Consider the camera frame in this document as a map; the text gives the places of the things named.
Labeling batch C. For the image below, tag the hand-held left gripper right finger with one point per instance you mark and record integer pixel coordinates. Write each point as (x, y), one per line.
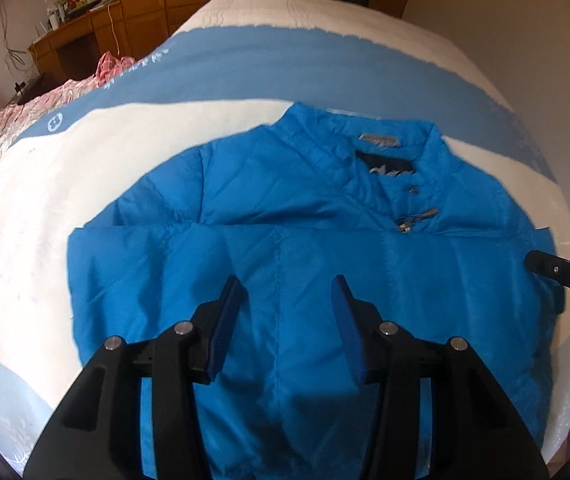
(347, 325)

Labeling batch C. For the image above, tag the blue padded jacket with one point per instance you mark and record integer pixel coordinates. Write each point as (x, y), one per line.
(275, 210)

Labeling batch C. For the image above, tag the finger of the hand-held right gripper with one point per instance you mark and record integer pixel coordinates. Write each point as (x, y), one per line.
(560, 272)

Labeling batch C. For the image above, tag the pink floral quilt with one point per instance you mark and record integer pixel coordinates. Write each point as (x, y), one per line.
(10, 125)

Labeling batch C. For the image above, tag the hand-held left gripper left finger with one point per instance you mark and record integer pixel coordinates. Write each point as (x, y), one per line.
(226, 325)

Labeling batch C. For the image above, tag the wooden desk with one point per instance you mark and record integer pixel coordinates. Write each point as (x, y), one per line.
(70, 40)

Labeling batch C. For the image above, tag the blue and white bed blanket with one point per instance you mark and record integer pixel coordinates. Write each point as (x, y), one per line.
(65, 185)

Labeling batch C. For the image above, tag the white cup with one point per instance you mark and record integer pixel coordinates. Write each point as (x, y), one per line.
(54, 21)

